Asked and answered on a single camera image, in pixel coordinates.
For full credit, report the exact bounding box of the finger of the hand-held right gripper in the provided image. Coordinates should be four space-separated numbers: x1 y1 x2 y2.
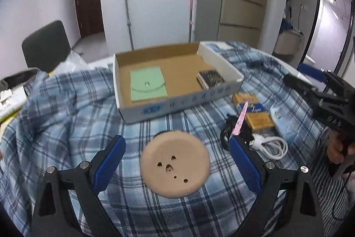
282 74 319 97
297 63 328 82

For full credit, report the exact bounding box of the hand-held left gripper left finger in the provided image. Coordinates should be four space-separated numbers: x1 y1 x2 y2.
32 135 127 237

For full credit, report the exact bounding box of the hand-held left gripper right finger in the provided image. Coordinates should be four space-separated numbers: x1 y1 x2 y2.
228 138 325 237

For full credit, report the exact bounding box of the white cable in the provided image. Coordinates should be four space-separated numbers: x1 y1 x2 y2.
249 133 289 161

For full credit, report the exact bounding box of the black cord bundle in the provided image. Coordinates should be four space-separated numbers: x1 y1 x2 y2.
220 114 254 152

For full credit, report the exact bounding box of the round tan powder puff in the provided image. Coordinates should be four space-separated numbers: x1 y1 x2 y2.
139 131 210 199

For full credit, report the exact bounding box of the cardboard box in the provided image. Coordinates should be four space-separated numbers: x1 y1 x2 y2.
112 42 245 125

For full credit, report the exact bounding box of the person's right hand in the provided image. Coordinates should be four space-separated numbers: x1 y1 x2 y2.
325 130 350 166

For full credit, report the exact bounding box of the beige storage bin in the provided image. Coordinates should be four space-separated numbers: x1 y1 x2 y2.
273 30 304 58

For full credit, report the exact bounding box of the light blue mask packet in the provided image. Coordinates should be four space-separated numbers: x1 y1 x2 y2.
270 102 299 143

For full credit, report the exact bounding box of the pink nail file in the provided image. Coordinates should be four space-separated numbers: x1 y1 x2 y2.
230 102 249 140

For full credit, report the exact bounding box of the plain yellow pack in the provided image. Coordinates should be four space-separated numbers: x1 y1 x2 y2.
245 112 274 131

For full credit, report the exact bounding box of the yellow pack with blue label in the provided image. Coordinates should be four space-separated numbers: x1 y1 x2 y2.
232 93 263 113

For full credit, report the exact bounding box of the blue plaid cloth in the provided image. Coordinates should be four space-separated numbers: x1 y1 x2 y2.
0 41 333 237

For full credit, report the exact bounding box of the person's striped shirt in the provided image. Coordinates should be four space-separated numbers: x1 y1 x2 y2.
312 129 355 237

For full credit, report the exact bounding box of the small black patterned box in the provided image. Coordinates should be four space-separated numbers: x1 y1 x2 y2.
196 70 225 90

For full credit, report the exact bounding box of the green square pouch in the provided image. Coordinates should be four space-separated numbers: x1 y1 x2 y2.
130 66 168 102

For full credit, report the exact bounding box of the clear plastic bag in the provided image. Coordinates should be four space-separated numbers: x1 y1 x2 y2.
53 50 91 74

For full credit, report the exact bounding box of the yellow paper packet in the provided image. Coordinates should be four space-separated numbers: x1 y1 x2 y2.
0 107 23 124

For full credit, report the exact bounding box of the white paper box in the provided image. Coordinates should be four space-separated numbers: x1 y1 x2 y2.
0 87 28 115

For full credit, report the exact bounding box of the grey bag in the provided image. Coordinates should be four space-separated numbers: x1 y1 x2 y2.
0 68 42 88

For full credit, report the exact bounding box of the black office chair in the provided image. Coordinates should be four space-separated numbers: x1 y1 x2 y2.
22 20 73 74

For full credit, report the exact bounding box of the dark brown door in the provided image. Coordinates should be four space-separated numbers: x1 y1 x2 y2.
73 0 105 40

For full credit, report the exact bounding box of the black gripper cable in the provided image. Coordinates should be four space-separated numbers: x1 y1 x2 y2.
331 173 354 221

